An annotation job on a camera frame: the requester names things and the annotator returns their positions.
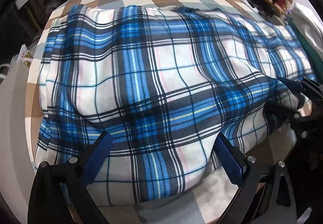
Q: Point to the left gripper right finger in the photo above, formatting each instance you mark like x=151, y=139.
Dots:
x=248, y=175

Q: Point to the grey pillow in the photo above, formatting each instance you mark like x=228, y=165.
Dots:
x=308, y=25

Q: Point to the blue white plaid shirt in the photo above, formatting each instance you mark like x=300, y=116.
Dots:
x=163, y=83

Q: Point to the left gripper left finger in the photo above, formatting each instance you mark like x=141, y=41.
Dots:
x=81, y=171

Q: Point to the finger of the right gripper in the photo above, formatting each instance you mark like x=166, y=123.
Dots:
x=308, y=87

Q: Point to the checkered bed sheet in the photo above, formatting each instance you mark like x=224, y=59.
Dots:
x=204, y=202

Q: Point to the green cloth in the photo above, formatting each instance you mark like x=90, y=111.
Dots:
x=314, y=58

